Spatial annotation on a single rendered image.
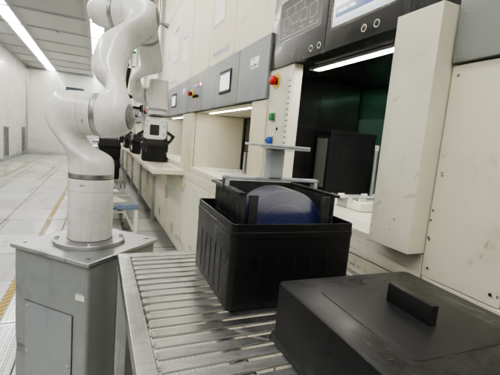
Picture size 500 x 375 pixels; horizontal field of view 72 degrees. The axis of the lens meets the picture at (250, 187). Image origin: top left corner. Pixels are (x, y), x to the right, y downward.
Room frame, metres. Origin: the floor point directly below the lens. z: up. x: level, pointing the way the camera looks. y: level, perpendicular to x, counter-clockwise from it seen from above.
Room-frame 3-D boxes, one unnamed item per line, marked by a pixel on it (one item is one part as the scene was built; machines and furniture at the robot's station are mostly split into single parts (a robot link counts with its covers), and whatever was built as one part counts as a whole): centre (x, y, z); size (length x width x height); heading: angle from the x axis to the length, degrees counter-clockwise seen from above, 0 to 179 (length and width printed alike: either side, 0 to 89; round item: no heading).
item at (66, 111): (0.98, 0.49, 1.07); 0.19 x 0.12 x 0.24; 89
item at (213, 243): (0.80, -0.05, 0.85); 0.28 x 0.28 x 0.17; 22
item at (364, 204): (1.38, -0.45, 0.89); 0.22 x 0.21 x 0.04; 114
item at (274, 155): (0.80, -0.05, 0.93); 0.24 x 0.20 x 0.32; 112
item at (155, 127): (1.58, 0.44, 1.12); 0.10 x 0.07 x 0.11; 89
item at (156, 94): (1.58, 0.45, 1.26); 0.09 x 0.08 x 0.13; 89
